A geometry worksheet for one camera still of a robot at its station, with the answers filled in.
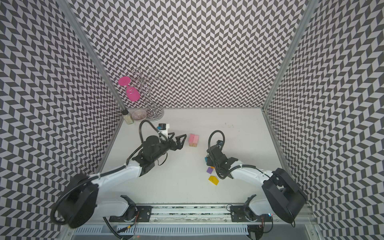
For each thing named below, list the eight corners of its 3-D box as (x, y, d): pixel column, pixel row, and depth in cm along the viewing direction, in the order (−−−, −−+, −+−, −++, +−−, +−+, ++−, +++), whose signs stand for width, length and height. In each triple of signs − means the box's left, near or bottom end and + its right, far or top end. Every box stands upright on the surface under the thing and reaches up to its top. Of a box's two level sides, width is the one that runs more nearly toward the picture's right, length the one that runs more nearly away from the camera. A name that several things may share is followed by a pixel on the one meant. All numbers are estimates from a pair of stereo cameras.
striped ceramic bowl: (133, 121, 114) (130, 115, 109) (136, 114, 118) (133, 109, 113) (146, 121, 114) (143, 115, 109) (148, 114, 118) (145, 109, 113)
